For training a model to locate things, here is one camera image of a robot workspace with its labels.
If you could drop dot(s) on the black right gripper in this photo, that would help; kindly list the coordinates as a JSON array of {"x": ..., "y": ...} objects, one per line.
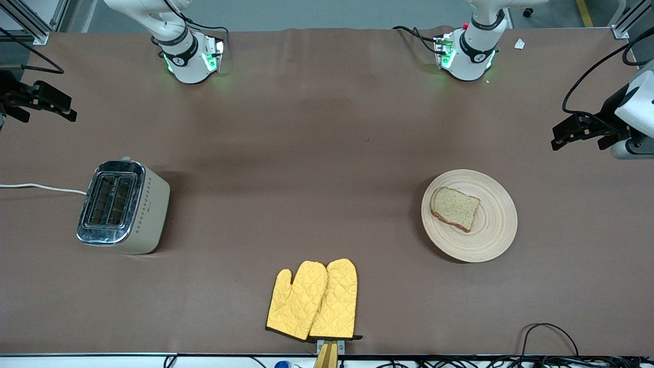
[{"x": 11, "y": 91}]

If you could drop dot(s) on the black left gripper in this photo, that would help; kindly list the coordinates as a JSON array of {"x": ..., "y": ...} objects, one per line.
[{"x": 609, "y": 111}]

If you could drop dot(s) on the round wooden plate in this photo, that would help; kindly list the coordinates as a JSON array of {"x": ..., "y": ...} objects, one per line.
[{"x": 490, "y": 230}]

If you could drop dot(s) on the brown bread slice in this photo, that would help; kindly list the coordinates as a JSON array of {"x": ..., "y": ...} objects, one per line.
[{"x": 454, "y": 208}]

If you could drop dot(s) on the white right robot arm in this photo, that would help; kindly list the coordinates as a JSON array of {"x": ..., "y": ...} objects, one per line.
[{"x": 184, "y": 61}]

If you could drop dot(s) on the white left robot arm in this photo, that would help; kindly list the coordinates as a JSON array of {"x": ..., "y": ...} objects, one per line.
[{"x": 472, "y": 51}]

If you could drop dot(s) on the chrome and cream toaster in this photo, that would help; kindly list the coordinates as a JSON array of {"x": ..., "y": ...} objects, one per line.
[{"x": 148, "y": 214}]

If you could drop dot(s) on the small white paper scrap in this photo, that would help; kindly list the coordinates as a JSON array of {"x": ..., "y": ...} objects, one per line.
[{"x": 519, "y": 44}]

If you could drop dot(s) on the small black round knob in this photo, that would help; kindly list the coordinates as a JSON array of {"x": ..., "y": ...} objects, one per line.
[{"x": 528, "y": 12}]

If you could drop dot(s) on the brown table cover cloth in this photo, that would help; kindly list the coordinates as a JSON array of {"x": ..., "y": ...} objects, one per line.
[{"x": 357, "y": 128}]

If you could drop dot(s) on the yellow quilted oven mitt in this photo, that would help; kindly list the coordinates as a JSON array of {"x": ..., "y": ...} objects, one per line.
[
  {"x": 296, "y": 306},
  {"x": 337, "y": 301}
]

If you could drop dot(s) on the yellow wooden stick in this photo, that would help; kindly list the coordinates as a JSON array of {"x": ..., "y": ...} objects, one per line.
[{"x": 327, "y": 358}]

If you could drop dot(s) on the aluminium frame profile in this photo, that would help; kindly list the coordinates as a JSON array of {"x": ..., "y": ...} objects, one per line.
[
  {"x": 620, "y": 31},
  {"x": 40, "y": 38}
]

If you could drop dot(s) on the small grey metal bracket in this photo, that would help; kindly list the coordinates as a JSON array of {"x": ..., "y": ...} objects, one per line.
[{"x": 341, "y": 346}]

